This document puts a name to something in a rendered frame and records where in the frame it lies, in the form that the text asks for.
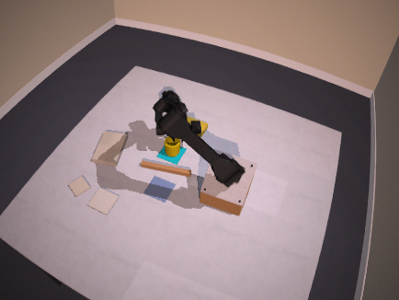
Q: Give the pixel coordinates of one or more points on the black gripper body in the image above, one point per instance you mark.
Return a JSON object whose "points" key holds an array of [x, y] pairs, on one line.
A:
{"points": [[195, 126]]}

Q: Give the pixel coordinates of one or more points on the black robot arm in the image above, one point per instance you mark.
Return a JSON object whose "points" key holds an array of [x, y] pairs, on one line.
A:
{"points": [[226, 170]]}

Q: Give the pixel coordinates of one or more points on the brown wooden bar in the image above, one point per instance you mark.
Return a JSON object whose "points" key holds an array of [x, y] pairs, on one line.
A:
{"points": [[167, 169]]}

